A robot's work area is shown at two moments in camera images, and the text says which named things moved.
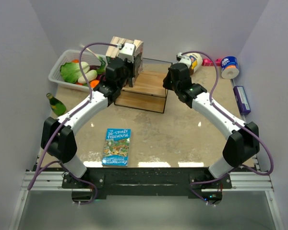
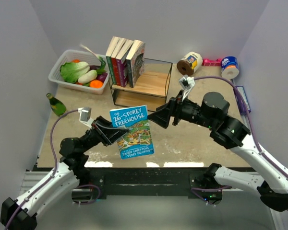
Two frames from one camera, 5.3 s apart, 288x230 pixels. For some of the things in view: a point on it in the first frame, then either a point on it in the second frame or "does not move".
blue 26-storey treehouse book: x=116 y=147 -> x=138 y=142
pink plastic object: x=208 y=62 does not move
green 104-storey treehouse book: x=110 y=51 does not move
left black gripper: x=132 y=68 -> x=107 y=133
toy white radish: x=90 y=75 does not move
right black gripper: x=166 y=85 -> x=162 y=115
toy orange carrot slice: x=93 y=83 does not move
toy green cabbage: x=70 y=72 does not move
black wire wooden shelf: x=148 y=93 does not move
